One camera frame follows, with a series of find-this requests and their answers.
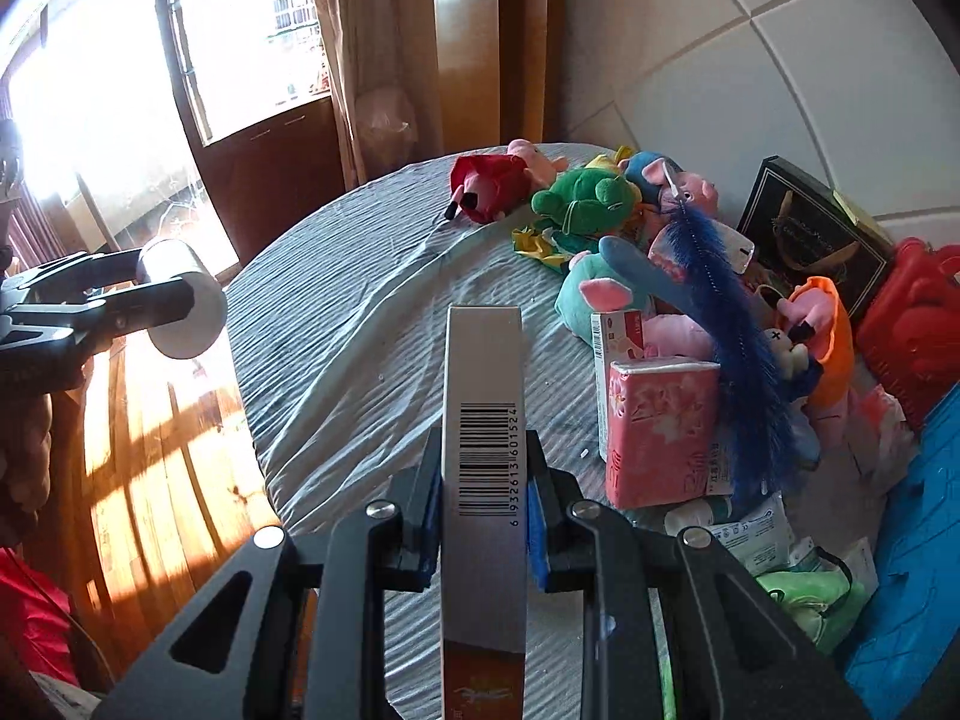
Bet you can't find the pink flamingo plush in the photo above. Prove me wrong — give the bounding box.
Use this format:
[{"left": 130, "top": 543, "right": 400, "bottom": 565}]
[{"left": 771, "top": 289, "right": 839, "bottom": 355}]

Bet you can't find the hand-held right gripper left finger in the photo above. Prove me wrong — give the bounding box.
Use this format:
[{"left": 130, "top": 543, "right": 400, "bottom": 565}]
[{"left": 94, "top": 426, "right": 445, "bottom": 720}]

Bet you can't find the red plastic basket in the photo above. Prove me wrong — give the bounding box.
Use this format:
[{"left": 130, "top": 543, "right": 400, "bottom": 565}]
[{"left": 855, "top": 237, "right": 960, "bottom": 434}]

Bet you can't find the green frog plush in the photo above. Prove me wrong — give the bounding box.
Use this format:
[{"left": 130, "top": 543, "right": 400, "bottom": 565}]
[{"left": 530, "top": 167, "right": 640, "bottom": 235}]

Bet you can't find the white paper cup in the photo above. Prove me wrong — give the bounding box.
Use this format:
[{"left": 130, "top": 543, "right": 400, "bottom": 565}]
[{"left": 137, "top": 238, "right": 228, "bottom": 359}]

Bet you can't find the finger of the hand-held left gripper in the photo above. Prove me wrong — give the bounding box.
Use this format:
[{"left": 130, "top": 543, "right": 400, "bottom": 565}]
[
  {"left": 11, "top": 249, "right": 149, "bottom": 295},
  {"left": 0, "top": 280, "right": 197, "bottom": 391}
]

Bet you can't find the teal plush with pink ears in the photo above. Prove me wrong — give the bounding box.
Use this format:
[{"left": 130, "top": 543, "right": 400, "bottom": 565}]
[{"left": 555, "top": 251, "right": 662, "bottom": 336}]

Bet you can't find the white blue medical packet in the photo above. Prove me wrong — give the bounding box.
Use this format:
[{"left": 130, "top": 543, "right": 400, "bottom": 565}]
[{"left": 664, "top": 491, "right": 797, "bottom": 587}]

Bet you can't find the clear mask packet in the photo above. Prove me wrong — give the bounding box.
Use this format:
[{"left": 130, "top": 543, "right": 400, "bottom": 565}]
[{"left": 786, "top": 535, "right": 880, "bottom": 595}]

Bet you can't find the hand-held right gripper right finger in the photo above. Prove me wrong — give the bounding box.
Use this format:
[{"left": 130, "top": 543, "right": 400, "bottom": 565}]
[{"left": 525, "top": 429, "right": 871, "bottom": 720}]

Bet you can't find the red plush toy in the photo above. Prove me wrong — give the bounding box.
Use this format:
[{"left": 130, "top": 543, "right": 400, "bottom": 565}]
[{"left": 448, "top": 154, "right": 538, "bottom": 226}]

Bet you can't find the black box with gold ribbon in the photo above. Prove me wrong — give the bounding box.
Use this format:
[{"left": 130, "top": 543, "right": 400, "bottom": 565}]
[{"left": 736, "top": 156, "right": 898, "bottom": 310}]

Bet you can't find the person's left forearm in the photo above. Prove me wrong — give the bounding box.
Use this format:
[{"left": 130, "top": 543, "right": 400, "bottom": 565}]
[{"left": 0, "top": 388, "right": 55, "bottom": 537}]

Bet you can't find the beige curtain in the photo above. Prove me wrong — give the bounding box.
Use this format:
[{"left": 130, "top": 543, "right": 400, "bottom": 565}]
[{"left": 302, "top": 0, "right": 437, "bottom": 190}]

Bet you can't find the wooden wardrobe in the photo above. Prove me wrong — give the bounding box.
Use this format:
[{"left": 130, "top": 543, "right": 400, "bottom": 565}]
[{"left": 430, "top": 0, "right": 572, "bottom": 160}]

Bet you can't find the white pink plastic packet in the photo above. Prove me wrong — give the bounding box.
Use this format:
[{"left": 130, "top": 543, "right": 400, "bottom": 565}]
[{"left": 846, "top": 382, "right": 920, "bottom": 482}]

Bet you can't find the blue capped pink pig plush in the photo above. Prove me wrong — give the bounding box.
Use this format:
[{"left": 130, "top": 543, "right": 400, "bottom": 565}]
[{"left": 622, "top": 151, "right": 722, "bottom": 220}]

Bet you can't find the orange plastic bowl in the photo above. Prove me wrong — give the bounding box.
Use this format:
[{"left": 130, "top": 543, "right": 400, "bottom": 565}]
[{"left": 776, "top": 275, "right": 857, "bottom": 411}]

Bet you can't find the red cloth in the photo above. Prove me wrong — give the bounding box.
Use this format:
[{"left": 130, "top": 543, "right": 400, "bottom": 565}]
[{"left": 0, "top": 546, "right": 80, "bottom": 691}]

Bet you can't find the small pink pig plush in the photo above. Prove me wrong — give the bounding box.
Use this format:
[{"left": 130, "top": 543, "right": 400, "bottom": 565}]
[{"left": 508, "top": 139, "right": 571, "bottom": 188}]

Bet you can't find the blue plastic container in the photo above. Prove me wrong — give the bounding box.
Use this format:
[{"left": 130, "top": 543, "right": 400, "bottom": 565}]
[{"left": 840, "top": 382, "right": 960, "bottom": 720}]

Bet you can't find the white doll with cross eye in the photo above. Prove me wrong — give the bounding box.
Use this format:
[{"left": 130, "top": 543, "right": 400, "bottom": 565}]
[{"left": 753, "top": 326, "right": 816, "bottom": 392}]

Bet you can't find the striped light blue bed sheet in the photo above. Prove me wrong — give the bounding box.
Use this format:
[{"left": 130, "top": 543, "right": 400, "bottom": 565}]
[{"left": 223, "top": 141, "right": 901, "bottom": 720}]

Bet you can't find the tall white barcode box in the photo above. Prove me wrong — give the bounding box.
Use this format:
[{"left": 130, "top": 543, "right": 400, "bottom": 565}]
[{"left": 439, "top": 305, "right": 526, "bottom": 720}]

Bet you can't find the clear plastic bag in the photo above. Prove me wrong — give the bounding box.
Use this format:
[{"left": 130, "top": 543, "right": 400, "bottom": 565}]
[{"left": 358, "top": 86, "right": 418, "bottom": 182}]

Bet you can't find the blue fuzzy duster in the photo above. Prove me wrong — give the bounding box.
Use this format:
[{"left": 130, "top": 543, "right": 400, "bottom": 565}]
[{"left": 660, "top": 202, "right": 805, "bottom": 497}]

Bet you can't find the pink flower tissue pack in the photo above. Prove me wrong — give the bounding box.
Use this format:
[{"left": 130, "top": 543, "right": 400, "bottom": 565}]
[{"left": 605, "top": 358, "right": 723, "bottom": 510}]

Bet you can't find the green packet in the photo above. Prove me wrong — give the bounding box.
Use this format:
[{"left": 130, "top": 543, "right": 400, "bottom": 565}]
[{"left": 756, "top": 566, "right": 857, "bottom": 655}]

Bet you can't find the wooden glass door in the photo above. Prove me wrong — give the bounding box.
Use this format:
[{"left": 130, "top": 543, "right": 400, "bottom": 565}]
[{"left": 148, "top": 0, "right": 355, "bottom": 265}]

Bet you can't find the large pink plush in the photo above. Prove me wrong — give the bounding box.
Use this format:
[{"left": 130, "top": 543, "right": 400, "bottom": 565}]
[{"left": 640, "top": 311, "right": 722, "bottom": 362}]

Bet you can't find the white labelled pack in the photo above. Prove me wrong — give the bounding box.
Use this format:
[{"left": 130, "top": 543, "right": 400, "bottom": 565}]
[{"left": 705, "top": 433, "right": 741, "bottom": 497}]

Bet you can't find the yellow green cloth toy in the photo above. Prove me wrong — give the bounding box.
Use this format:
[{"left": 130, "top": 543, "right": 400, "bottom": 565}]
[{"left": 511, "top": 225, "right": 572, "bottom": 272}]

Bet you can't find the white red foot print box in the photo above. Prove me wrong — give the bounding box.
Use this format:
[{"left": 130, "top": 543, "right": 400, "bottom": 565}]
[{"left": 590, "top": 309, "right": 647, "bottom": 463}]

